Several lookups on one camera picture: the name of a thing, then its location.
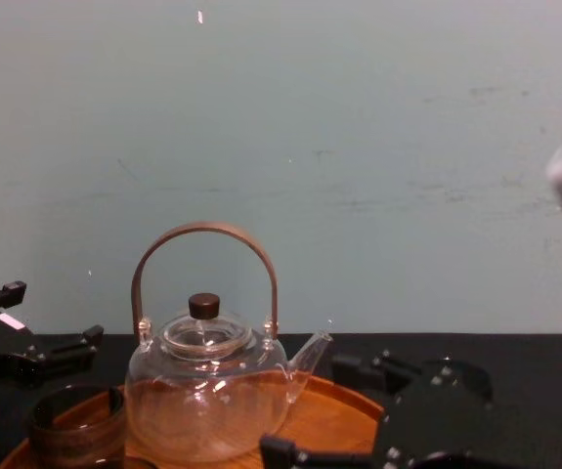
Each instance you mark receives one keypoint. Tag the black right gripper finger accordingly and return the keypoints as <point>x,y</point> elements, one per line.
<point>285,456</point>
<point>368,371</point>

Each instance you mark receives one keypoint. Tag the black table cloth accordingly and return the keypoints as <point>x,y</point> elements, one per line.
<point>530,371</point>

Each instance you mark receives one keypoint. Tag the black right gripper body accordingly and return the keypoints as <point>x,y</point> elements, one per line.
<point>437,425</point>

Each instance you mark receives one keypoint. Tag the glass lid with dark knob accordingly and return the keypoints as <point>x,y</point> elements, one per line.
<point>203,305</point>

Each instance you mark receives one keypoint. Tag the dark smoked glass cup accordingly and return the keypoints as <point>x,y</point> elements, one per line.
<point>75,435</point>

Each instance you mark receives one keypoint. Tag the round wooden tray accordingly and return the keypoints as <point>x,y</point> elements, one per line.
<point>332,415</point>

